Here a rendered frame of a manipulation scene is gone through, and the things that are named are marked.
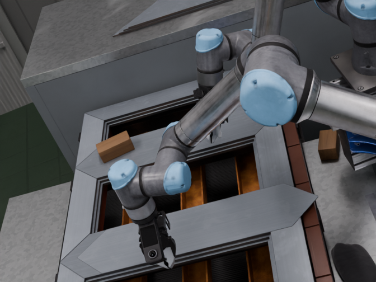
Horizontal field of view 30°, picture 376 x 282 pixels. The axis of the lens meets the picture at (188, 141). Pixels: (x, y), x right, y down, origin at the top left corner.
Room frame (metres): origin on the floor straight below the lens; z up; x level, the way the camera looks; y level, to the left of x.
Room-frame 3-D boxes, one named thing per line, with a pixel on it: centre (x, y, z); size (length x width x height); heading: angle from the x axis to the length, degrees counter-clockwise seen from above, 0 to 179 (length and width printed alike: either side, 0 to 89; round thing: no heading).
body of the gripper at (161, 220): (1.39, 0.18, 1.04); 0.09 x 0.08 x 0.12; 167
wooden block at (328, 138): (1.79, -0.43, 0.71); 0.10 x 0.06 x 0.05; 154
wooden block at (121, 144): (2.04, 0.24, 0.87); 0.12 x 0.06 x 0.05; 93
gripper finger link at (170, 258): (1.38, 0.16, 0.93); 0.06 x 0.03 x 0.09; 167
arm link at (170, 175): (1.35, 0.08, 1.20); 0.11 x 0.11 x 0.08; 65
